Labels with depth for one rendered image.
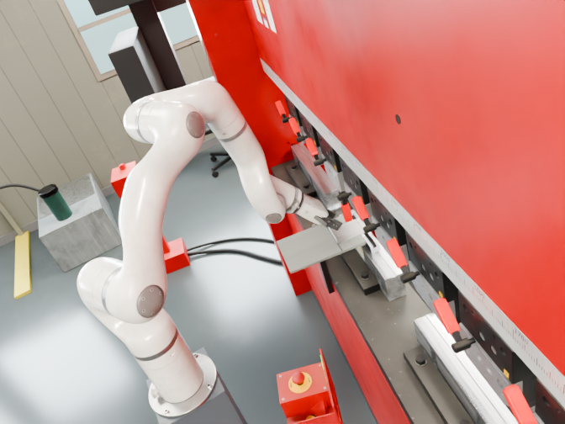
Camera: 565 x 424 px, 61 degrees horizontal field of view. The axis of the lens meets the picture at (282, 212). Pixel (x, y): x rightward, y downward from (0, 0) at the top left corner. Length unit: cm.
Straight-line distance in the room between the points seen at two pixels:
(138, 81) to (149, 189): 128
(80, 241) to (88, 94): 138
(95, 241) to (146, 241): 299
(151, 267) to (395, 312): 77
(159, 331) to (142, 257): 20
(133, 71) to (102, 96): 242
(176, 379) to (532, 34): 106
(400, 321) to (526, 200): 93
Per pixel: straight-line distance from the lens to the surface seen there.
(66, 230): 400
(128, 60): 230
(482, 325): 88
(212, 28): 215
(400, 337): 145
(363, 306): 154
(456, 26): 61
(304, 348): 264
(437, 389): 131
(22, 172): 488
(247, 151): 130
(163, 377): 126
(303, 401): 152
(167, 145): 106
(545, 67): 51
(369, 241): 158
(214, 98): 120
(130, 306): 105
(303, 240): 164
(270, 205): 134
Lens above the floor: 200
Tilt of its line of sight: 33 degrees down
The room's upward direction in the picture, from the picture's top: 19 degrees counter-clockwise
